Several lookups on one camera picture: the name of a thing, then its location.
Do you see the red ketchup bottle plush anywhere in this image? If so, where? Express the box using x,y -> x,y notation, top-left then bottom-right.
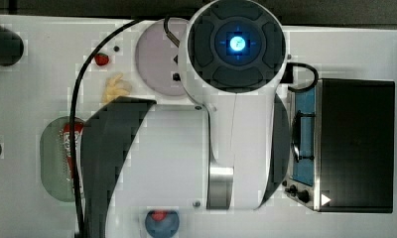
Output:
62,122 -> 83,194

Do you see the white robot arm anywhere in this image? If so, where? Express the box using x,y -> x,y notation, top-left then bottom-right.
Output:
80,0 -> 290,238

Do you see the green oval strainer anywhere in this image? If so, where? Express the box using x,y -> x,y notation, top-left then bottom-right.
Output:
40,116 -> 74,202

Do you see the pink round plate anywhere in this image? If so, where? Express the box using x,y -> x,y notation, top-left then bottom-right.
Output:
135,19 -> 186,97

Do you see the yellow banana peel toy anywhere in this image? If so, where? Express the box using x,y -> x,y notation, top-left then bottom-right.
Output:
102,73 -> 132,104

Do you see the red strawberry toy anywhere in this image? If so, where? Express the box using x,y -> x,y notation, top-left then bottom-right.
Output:
94,53 -> 109,66

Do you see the black toaster oven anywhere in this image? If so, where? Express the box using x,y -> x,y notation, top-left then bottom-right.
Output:
283,78 -> 395,213

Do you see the large black cylinder post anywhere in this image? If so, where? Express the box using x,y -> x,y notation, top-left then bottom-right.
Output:
0,26 -> 24,66

